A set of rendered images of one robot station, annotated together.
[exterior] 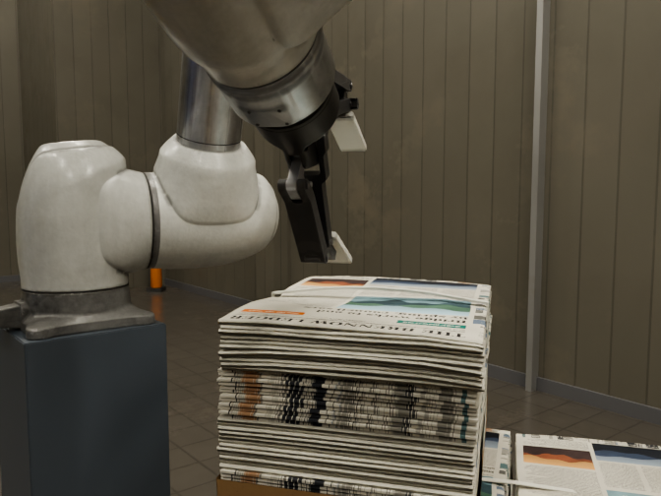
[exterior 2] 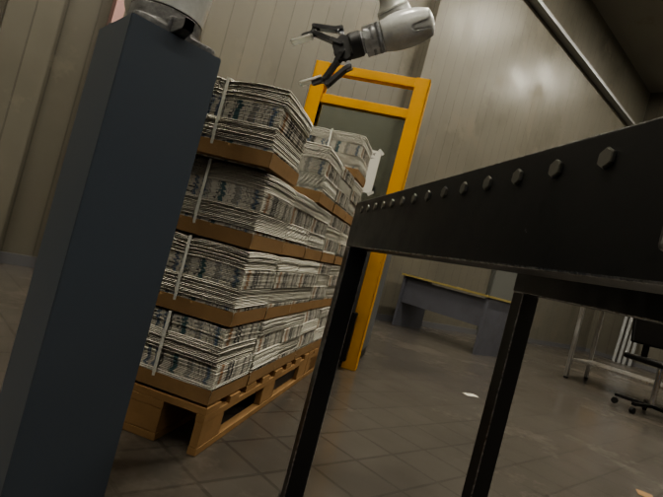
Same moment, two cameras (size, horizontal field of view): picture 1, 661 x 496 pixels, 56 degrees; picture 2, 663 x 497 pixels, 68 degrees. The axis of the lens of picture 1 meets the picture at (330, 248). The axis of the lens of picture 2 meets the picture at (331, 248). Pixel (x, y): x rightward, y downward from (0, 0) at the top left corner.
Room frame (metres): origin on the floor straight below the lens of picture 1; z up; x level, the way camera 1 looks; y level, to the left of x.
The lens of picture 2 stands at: (0.56, 1.50, 0.65)
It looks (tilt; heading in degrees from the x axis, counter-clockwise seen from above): 1 degrees up; 266
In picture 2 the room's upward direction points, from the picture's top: 15 degrees clockwise
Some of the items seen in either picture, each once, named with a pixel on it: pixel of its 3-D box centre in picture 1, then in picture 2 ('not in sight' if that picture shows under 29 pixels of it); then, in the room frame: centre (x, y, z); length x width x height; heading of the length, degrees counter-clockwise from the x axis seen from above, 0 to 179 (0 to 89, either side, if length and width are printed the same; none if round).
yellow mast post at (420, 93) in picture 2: not in sight; (386, 224); (0.04, -1.53, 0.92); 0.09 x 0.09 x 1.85; 73
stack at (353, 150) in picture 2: not in sight; (308, 248); (0.48, -1.21, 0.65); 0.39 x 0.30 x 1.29; 163
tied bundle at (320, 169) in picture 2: not in sight; (290, 174); (0.65, -0.64, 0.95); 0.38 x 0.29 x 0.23; 165
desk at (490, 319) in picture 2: not in sight; (450, 313); (-1.49, -4.37, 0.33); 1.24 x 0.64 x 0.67; 129
